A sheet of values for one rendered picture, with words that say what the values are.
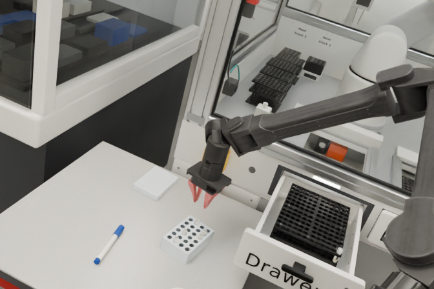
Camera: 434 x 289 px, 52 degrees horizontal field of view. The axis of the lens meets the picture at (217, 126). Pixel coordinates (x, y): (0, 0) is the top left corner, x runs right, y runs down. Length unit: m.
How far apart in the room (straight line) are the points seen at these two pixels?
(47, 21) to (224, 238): 0.74
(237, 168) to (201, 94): 0.25
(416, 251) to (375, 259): 0.84
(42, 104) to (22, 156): 0.28
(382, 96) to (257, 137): 0.29
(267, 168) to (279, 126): 0.37
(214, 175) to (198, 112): 0.31
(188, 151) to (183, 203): 0.18
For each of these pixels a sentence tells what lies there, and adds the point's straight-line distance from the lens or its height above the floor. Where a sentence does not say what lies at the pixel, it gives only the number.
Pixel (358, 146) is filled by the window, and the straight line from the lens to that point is 1.30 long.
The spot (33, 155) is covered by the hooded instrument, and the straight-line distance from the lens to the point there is 1.54.
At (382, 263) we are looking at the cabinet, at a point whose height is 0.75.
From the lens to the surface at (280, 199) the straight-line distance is 1.37.
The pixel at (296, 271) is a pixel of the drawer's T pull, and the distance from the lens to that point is 1.05.
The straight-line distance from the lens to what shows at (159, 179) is 1.40.
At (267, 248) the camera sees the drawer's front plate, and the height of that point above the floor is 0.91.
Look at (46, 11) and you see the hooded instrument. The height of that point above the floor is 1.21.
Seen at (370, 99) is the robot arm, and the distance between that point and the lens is 0.94.
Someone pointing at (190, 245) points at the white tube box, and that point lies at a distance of 1.19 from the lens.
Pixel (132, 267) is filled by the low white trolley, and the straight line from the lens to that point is 1.15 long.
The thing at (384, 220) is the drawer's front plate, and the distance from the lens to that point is 1.37.
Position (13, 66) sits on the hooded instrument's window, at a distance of 1.37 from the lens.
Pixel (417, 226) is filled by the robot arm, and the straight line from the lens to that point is 0.65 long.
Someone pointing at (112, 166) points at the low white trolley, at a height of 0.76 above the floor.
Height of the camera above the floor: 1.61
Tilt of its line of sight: 28 degrees down
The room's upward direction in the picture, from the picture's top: 16 degrees clockwise
